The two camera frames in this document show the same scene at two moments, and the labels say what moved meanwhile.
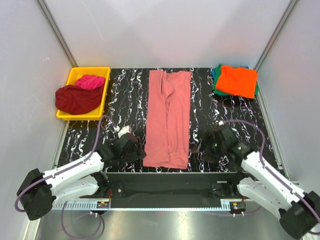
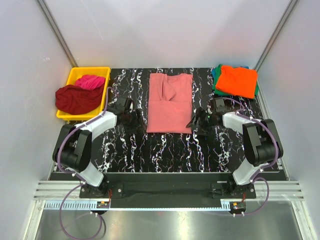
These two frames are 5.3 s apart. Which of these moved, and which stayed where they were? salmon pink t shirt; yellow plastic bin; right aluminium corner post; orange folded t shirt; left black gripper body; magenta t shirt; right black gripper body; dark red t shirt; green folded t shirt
Moved: salmon pink t shirt; right black gripper body; left black gripper body
Stayed: dark red t shirt; orange folded t shirt; yellow plastic bin; right aluminium corner post; magenta t shirt; green folded t shirt
